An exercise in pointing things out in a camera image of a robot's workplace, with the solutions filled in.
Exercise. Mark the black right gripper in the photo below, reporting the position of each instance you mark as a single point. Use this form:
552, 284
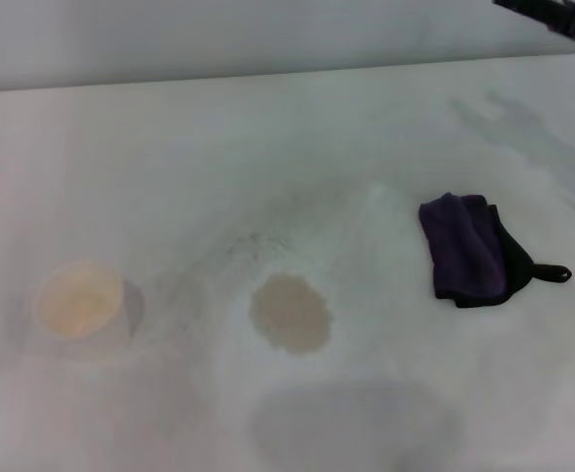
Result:
562, 19

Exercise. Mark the purple and black rag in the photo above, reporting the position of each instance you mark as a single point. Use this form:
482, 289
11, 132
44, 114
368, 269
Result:
464, 246

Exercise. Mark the white paper cup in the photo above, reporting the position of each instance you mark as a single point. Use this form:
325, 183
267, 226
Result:
78, 300

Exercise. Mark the brown water stain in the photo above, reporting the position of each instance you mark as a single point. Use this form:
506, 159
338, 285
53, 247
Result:
289, 317

